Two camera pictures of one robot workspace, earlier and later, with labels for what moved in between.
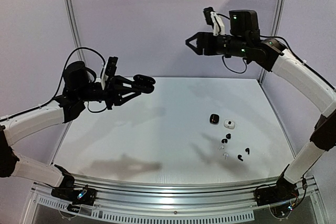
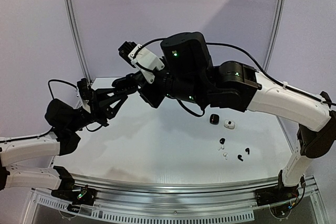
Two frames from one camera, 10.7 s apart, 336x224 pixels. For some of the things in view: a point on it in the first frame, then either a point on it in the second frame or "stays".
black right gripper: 207,43 -> 148,91
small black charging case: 214,119 stays
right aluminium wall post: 280,7 stays
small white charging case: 229,124 stays
